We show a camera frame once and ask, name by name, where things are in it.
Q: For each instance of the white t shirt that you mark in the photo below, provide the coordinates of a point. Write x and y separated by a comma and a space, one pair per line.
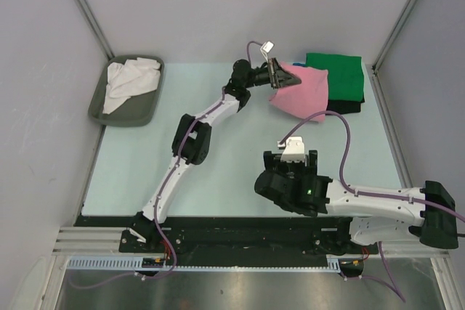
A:
130, 79

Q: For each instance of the white slotted cable duct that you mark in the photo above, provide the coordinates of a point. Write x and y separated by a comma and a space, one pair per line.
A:
153, 264

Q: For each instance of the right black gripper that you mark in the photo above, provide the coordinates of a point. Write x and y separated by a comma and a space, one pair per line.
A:
272, 160

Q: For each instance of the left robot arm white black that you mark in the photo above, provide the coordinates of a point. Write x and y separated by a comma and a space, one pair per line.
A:
191, 142

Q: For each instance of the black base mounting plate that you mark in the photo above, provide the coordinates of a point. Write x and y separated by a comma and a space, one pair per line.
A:
287, 241

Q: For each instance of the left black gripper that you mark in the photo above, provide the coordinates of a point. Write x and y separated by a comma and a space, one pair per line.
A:
280, 78

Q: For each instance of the left aluminium frame post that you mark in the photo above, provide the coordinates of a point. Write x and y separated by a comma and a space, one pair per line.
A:
95, 28

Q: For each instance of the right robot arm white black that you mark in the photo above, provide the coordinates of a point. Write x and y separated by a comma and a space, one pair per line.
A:
377, 215

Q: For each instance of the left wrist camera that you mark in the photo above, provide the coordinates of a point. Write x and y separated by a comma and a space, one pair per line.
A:
266, 47

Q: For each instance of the green folded t shirt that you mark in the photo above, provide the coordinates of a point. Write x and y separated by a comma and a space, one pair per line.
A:
345, 75

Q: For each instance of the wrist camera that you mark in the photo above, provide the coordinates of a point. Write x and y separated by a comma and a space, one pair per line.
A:
266, 47
293, 150

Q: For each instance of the grey fabric basket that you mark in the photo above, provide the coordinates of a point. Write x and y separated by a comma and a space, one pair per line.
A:
137, 111

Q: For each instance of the black folded t shirt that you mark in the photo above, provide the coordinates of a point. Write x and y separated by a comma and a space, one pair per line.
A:
344, 107

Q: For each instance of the pink t shirt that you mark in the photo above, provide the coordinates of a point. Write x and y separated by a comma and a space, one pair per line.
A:
306, 98

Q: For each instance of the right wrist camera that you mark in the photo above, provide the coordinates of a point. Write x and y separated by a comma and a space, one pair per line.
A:
293, 150

